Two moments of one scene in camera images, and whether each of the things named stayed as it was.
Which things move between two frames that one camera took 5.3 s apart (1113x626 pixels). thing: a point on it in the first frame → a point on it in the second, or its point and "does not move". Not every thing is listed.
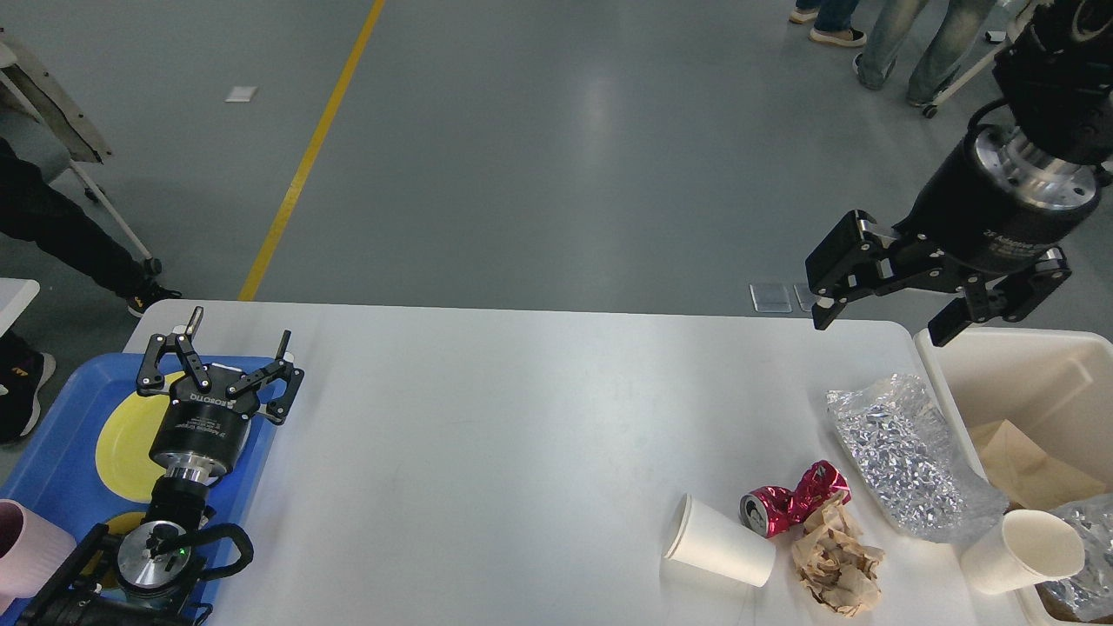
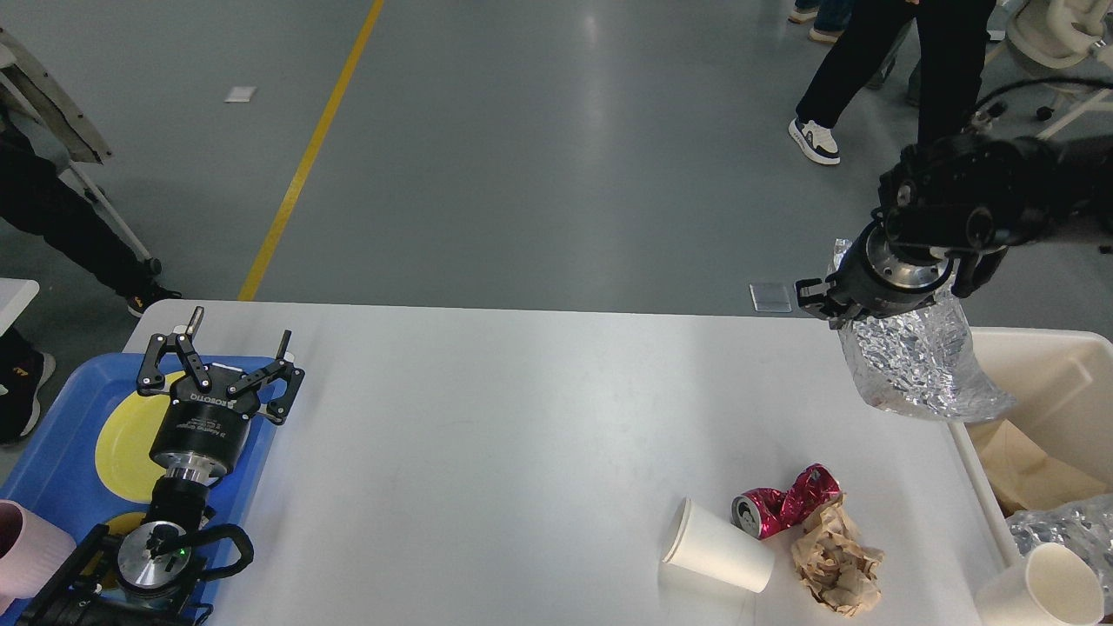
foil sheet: [913, 463] → [921, 362]
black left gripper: [203, 433] does not move
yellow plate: [123, 448] does not move
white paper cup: [1021, 549] → [1053, 586]
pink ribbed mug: [33, 549] does not move
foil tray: [1089, 592] does not move
